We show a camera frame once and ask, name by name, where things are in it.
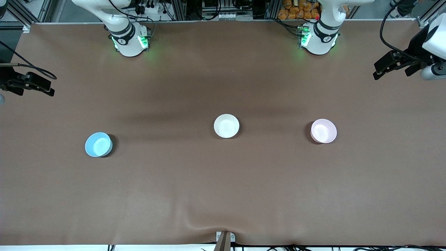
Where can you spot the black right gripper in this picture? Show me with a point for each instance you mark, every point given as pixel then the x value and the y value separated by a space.
pixel 7 78

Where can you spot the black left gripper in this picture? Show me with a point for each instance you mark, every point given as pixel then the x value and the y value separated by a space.
pixel 417 46

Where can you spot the blue bowl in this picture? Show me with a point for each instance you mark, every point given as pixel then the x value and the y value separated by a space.
pixel 98 144

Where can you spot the pink bowl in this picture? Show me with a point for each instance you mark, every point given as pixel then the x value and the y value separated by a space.
pixel 324 130

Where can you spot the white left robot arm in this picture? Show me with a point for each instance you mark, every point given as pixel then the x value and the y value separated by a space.
pixel 322 38

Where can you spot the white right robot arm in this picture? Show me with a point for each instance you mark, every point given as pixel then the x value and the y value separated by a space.
pixel 127 38

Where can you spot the white bowl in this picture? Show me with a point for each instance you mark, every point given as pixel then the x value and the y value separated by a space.
pixel 226 126

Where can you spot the grey white shoe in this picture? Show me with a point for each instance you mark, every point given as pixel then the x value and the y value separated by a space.
pixel 393 12

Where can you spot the pile of orange items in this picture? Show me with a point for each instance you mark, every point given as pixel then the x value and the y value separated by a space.
pixel 298 10

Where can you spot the white power strip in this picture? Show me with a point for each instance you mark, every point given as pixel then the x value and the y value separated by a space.
pixel 235 16

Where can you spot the brown table mat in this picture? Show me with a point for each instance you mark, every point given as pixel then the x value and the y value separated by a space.
pixel 223 191

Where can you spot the aluminium frame beam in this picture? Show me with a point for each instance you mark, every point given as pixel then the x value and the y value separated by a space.
pixel 427 14
pixel 24 14

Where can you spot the metal bracket with brown post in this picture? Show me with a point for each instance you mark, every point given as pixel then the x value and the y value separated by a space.
pixel 224 240

